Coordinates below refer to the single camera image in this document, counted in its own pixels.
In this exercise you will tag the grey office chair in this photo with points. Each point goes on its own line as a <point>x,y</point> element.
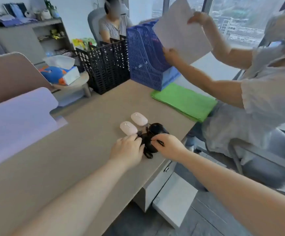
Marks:
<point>267,167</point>
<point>93,24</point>

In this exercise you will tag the person's right forearm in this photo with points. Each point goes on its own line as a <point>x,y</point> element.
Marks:
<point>231,189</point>

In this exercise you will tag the person's left forearm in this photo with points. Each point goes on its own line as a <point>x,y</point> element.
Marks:
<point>78,206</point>

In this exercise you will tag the black mesh file rack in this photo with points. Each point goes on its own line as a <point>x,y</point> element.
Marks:
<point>105,68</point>

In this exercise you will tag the pale paper sheet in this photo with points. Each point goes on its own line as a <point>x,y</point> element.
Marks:
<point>181,31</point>

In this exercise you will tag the large glass window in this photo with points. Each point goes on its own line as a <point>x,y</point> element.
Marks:
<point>240,19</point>

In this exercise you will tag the small green potted plant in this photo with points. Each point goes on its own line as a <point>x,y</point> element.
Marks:
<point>51,8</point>

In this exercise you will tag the lilac paper sheet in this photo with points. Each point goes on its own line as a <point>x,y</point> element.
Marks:
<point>17,125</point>

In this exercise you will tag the grey shelf cabinet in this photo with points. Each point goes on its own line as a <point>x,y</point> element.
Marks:
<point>22,39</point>

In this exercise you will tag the person's right hand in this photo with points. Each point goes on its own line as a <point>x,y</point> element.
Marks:
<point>172,147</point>

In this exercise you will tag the beige monitor riser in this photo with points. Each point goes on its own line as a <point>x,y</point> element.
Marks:
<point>79,82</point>

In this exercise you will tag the beige desk partition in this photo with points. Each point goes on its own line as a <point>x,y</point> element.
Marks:
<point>12,76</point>

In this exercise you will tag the green folder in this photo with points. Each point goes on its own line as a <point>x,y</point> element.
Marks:
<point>184,100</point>

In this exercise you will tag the colourful tissue box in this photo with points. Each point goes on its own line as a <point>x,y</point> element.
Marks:
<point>59,74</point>

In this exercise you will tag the person's left hand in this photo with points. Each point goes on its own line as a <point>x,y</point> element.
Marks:
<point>125,151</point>

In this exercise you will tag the white cardboard box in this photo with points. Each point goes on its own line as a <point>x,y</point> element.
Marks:
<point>174,199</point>

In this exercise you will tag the blue mesh file rack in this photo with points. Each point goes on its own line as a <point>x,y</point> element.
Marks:
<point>145,63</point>

